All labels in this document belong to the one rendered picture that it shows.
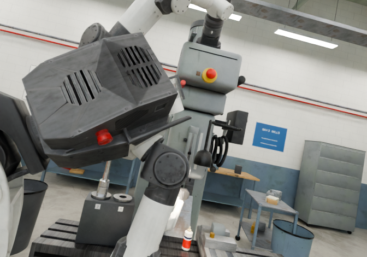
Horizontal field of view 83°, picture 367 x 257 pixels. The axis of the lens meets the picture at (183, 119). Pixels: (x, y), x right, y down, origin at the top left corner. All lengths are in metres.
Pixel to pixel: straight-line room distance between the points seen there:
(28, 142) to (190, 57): 0.61
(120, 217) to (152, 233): 0.51
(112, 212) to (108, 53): 0.75
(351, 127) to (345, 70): 1.60
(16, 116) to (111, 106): 0.22
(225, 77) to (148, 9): 0.39
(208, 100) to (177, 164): 0.50
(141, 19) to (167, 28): 5.12
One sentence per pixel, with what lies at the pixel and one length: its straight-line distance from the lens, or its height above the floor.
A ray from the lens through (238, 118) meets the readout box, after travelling 1.34.
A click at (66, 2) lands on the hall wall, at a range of 6.54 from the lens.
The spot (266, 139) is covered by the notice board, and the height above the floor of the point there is 1.83.
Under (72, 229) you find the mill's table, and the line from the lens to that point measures 1.24.
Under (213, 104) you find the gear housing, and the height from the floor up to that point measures 1.67.
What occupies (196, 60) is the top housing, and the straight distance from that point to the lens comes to 0.88.
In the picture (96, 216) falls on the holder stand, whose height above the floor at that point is 1.07.
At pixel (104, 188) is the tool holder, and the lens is 1.08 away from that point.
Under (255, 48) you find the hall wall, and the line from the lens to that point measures 6.20.
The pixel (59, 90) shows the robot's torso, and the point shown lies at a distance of 0.51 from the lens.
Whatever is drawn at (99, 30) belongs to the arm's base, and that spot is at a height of 1.76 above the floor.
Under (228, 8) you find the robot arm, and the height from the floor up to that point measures 2.03.
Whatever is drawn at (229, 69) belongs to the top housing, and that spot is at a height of 1.81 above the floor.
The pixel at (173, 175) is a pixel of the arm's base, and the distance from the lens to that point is 0.51.
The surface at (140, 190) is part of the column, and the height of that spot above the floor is 1.09.
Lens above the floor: 1.51
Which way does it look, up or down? 4 degrees up
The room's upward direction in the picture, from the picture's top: 12 degrees clockwise
